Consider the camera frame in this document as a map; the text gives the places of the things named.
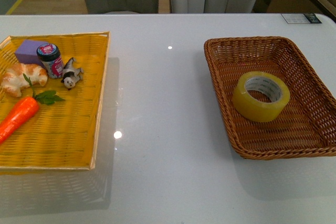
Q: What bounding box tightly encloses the yellow packing tape roll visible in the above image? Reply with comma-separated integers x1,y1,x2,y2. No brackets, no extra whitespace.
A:
232,71,290,122

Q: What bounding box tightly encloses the brown wicker basket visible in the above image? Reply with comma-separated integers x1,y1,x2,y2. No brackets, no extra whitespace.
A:
203,36,336,160

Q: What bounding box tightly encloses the yellow woven basket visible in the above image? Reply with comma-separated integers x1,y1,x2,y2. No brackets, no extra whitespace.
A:
1,31,110,174

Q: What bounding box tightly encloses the toy panda figurine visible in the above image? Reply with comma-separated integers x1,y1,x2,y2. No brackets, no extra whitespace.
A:
61,57,84,90

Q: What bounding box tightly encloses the small printed jar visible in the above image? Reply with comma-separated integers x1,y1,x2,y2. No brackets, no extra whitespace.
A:
36,43,64,78

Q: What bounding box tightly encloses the orange toy carrot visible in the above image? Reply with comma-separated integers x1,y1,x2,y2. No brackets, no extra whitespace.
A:
1,74,65,144

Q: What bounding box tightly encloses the purple foam block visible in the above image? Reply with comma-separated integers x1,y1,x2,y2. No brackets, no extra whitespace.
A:
15,39,47,67

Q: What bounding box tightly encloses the toy croissant bread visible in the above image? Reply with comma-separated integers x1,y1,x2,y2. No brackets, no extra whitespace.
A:
1,63,48,97

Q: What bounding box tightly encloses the label sticker on table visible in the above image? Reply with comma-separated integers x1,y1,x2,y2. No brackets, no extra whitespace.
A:
281,13,322,24

